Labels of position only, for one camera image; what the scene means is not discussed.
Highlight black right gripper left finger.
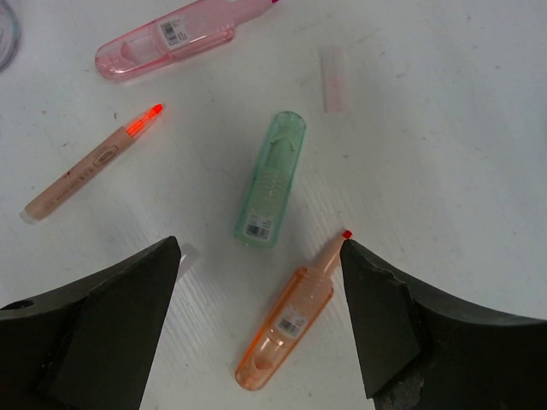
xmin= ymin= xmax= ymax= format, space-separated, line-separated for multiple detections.
xmin=1 ymin=237 xmax=181 ymax=409

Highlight beige slim orange-tip pen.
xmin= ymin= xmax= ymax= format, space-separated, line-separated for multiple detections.
xmin=20 ymin=104 xmax=164 ymax=224

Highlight purple slim capped pen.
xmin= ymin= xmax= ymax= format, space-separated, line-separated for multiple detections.
xmin=177 ymin=243 xmax=200 ymax=279

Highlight orange chunky highlighter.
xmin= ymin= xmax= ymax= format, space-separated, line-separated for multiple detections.
xmin=235 ymin=230 xmax=352 ymax=391

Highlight pink chunky highlighter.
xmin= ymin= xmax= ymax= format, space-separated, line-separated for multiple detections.
xmin=95 ymin=0 xmax=274 ymax=81

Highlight clear pink cap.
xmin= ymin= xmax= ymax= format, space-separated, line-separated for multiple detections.
xmin=321 ymin=45 xmax=350 ymax=114

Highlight clear jar blue beads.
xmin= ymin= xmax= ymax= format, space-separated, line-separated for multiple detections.
xmin=0 ymin=0 xmax=21 ymax=72

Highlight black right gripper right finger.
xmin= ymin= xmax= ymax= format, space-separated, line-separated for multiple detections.
xmin=340 ymin=240 xmax=546 ymax=409

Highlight green chunky highlighter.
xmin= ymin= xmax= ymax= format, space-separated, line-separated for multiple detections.
xmin=233 ymin=111 xmax=307 ymax=249

